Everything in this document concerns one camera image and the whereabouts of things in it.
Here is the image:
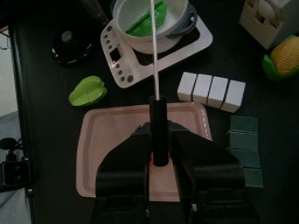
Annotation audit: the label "black utensil handle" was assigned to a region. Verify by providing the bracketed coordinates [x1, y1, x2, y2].
[79, 0, 111, 26]

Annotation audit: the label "dark teal square block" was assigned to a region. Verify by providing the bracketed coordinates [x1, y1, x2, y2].
[228, 115, 259, 134]
[228, 131, 262, 151]
[230, 149, 263, 170]

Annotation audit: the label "black round lid with knob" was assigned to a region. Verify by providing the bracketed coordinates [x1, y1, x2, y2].
[51, 26, 94, 67]

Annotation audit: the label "white toy induction stove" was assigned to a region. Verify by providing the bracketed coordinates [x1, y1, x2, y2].
[99, 17, 215, 89]

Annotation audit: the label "pink rectangular tray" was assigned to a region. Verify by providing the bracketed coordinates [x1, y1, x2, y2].
[75, 101, 214, 203]

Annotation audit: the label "yellow toy corn green husk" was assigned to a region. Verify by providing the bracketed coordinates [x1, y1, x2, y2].
[262, 34, 299, 82]

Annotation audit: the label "white slotted holder box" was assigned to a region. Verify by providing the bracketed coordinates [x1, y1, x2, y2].
[238, 0, 299, 50]

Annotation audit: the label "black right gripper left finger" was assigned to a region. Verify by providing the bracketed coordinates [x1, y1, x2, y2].
[90, 122, 152, 224]

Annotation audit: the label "white rectangular block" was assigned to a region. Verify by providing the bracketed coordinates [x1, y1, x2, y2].
[191, 73, 214, 106]
[207, 75, 230, 109]
[176, 71, 199, 102]
[219, 79, 248, 114]

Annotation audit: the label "white pot grey handles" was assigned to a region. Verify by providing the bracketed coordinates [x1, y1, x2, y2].
[110, 0, 200, 55]

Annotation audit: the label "green toy bell pepper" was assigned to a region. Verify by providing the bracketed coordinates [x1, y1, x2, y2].
[68, 75, 108, 108]

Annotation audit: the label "black camera device with mount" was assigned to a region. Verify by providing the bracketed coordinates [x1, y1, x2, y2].
[0, 136, 34, 193]

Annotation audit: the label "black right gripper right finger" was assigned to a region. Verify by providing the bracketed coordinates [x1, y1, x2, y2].
[170, 122, 262, 224]

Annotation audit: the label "green toy pea pod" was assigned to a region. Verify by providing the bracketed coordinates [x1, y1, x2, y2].
[126, 0, 170, 38]

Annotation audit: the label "black-handled white rod tool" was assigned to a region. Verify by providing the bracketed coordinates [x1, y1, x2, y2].
[148, 0, 171, 168]

